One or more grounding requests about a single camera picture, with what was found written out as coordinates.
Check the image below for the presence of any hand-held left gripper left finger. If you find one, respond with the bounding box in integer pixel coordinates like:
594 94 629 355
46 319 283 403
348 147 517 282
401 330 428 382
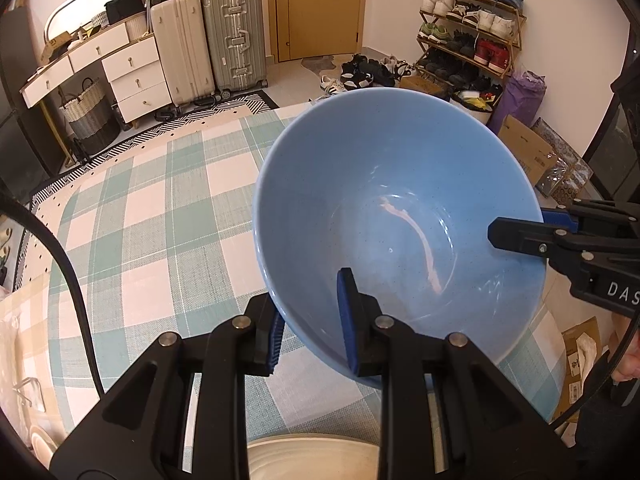
50 294 287 480

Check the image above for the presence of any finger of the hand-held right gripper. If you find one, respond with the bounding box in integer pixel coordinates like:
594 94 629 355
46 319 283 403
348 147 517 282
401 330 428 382
542 200 640 242
487 217 576 260

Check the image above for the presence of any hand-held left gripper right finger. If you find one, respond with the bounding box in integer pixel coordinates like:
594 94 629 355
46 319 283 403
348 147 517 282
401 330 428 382
336 267 583 480

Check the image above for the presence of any large cream plate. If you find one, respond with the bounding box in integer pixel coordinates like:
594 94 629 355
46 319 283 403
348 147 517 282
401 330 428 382
247 432 381 480

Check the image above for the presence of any large blue bowl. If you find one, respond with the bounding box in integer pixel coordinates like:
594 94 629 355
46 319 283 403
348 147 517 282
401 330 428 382
251 87 547 391

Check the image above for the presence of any person's right hand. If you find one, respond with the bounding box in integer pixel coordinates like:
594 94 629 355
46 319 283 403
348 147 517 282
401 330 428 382
610 317 640 381

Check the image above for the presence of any patterned plastic packet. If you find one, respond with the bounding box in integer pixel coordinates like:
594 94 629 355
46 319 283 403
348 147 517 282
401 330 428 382
530 117 596 206

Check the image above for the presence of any printed cardboard box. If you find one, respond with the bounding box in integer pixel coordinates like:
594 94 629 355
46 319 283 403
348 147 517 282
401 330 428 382
497 114 558 188

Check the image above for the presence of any flat cardboard box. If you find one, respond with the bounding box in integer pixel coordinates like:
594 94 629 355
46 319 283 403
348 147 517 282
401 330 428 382
552 316 603 423

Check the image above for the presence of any purple bag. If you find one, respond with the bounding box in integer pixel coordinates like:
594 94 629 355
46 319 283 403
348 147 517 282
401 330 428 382
487 70 548 136

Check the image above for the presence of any white trash bin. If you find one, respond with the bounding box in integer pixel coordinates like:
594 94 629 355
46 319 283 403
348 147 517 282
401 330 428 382
450 87 501 123

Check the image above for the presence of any teal checked tablecloth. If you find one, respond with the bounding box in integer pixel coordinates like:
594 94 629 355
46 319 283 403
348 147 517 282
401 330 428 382
30 102 566 480

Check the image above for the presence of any small brown cardboard box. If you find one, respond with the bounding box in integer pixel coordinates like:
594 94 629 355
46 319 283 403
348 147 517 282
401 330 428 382
398 75 448 101

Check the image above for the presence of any row of assorted shoes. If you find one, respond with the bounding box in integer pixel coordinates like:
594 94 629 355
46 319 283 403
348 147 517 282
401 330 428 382
416 0 526 88

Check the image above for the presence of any pile of black shoes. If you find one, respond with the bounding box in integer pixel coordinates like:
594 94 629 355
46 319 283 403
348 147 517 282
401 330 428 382
340 54 401 88

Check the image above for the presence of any wooden shoe rack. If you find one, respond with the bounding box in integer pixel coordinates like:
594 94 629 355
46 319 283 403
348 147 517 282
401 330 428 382
415 0 528 91

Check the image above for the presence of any clear acrylic stand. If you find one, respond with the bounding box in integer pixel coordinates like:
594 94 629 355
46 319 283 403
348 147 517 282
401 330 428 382
12 379 48 411

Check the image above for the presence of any small cream plate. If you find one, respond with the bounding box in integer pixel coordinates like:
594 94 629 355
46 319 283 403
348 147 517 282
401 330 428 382
29 422 56 466

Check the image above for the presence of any grey floor mat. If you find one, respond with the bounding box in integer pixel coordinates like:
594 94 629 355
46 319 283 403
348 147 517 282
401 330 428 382
300 54 341 72

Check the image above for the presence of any grey woven basket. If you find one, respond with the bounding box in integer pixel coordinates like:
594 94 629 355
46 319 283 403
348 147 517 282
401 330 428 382
57 77 121 156

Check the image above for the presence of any yellow wooden door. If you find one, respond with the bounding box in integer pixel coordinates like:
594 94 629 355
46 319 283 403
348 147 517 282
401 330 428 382
266 0 371 63

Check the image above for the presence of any silver suitcase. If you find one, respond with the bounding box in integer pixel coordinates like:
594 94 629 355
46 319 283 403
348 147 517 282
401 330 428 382
201 0 268 93

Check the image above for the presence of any white suitcase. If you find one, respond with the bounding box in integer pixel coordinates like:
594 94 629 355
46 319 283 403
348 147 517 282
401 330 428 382
149 0 217 108

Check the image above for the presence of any white vanity desk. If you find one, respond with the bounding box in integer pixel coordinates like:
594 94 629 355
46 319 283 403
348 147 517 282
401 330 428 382
20 20 173 131

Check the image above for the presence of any white framed mirror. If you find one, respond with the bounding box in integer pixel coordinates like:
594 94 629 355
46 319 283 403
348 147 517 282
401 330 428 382
45 0 116 46

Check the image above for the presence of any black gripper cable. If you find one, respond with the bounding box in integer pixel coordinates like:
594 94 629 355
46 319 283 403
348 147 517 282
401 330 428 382
550 305 640 431
0 192 106 396

